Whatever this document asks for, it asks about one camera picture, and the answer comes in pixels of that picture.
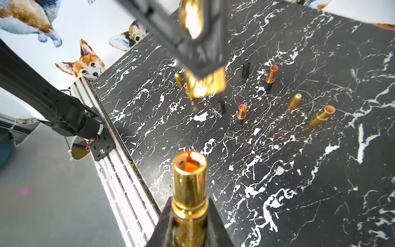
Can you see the black lipstick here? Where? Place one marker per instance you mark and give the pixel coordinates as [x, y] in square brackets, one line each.
[270, 79]
[241, 115]

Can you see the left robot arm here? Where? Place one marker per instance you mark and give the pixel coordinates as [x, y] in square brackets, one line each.
[63, 113]

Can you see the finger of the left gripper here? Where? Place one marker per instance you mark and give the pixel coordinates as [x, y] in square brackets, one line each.
[214, 35]
[188, 52]

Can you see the gold lipstick cap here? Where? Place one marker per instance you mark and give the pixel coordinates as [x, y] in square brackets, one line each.
[178, 80]
[294, 102]
[191, 20]

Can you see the aluminium front rail frame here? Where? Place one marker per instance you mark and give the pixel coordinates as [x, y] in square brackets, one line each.
[134, 209]

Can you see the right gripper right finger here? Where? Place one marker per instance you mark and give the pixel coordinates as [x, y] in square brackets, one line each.
[216, 233]

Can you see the black lipstick cap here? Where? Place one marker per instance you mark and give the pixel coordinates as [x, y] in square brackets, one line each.
[221, 106]
[245, 70]

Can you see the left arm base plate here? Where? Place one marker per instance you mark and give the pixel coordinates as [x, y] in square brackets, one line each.
[102, 146]

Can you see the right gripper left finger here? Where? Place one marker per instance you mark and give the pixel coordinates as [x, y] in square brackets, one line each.
[163, 233]

